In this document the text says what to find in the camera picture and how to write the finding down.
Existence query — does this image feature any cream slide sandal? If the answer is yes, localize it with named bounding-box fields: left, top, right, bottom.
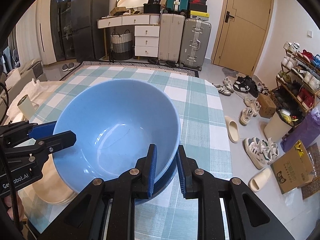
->
left=224, top=115, right=240, bottom=143
left=249, top=167, right=272, bottom=193

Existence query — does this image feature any grey sofa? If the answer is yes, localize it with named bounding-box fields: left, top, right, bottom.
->
left=15, top=59, right=44, bottom=83

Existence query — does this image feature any wooden shoe rack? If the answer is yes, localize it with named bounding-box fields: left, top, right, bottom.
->
left=275, top=47, right=320, bottom=114

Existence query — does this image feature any white tape roll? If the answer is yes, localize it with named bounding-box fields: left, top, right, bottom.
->
left=17, top=95, right=35, bottom=118

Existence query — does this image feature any white wardrobe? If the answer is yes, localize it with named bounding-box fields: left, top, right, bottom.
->
left=35, top=0, right=57, bottom=65

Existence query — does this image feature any beige suitcase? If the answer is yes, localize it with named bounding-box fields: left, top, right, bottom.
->
left=158, top=12, right=186, bottom=64

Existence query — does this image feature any black cable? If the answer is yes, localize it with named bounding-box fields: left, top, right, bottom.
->
left=0, top=82, right=21, bottom=230

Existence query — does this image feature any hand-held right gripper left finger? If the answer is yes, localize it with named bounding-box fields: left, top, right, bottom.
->
left=47, top=144, right=158, bottom=240

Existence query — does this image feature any purple plastic bag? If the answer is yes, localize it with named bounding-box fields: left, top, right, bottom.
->
left=280, top=110, right=320, bottom=153

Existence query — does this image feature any stack of small white dishes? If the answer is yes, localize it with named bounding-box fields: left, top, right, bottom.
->
left=6, top=112, right=25, bottom=125

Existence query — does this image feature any wooden door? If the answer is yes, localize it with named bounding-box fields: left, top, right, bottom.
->
left=211, top=0, right=275, bottom=77

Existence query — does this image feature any small brown cardboard box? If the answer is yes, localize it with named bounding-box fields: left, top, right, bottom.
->
left=256, top=93, right=277, bottom=119

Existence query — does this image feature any grey refrigerator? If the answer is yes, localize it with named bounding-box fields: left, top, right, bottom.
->
left=71, top=0, right=111, bottom=62

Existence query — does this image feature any printed cardboard box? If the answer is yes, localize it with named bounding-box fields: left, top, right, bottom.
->
left=270, top=140, right=315, bottom=195

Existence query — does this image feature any white curtain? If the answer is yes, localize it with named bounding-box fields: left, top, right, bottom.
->
left=15, top=10, right=40, bottom=63

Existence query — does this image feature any woven laundry basket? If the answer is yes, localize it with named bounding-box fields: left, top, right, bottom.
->
left=111, top=29, right=134, bottom=60

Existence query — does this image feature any brown patterned doormat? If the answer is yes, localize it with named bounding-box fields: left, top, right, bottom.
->
left=300, top=145, right=320, bottom=200

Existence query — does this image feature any small grey floor mat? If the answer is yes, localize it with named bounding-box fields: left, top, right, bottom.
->
left=221, top=67, right=238, bottom=77

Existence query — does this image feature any striped floor rug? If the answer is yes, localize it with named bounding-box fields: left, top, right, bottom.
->
left=59, top=60, right=200, bottom=80

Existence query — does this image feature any teal checked tablecloth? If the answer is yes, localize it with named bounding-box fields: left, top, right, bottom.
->
left=15, top=65, right=233, bottom=240

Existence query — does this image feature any clothes rack with clothes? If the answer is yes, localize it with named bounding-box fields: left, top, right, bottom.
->
left=0, top=46, right=19, bottom=73

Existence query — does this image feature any dark glass cabinet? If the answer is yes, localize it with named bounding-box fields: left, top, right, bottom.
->
left=50, top=0, right=75, bottom=62

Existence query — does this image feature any white trash bin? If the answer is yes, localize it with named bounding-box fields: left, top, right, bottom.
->
left=264, top=108, right=300, bottom=143

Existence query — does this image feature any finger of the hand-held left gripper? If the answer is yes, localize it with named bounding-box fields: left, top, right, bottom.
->
left=0, top=121, right=57, bottom=145
left=3, top=130, right=77, bottom=157

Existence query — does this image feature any white dressing table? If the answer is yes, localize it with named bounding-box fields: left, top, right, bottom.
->
left=97, top=14, right=160, bottom=58

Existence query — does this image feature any white plastic bag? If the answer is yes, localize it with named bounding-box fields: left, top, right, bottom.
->
left=5, top=79, right=50, bottom=110

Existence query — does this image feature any person's left hand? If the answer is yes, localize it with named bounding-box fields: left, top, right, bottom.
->
left=4, top=194, right=25, bottom=222

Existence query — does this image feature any light blue bowl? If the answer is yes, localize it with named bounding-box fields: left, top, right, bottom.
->
left=52, top=80, right=182, bottom=188

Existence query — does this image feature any silver suitcase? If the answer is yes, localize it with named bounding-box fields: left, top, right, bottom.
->
left=179, top=18, right=212, bottom=69

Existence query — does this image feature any scattered sneakers group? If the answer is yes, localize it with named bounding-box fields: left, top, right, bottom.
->
left=212, top=76, right=280, bottom=170

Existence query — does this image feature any oval mirror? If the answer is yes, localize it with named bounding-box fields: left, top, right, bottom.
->
left=115, top=0, right=155, bottom=14

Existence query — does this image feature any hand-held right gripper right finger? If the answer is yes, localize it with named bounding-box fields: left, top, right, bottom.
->
left=177, top=145, right=295, bottom=240

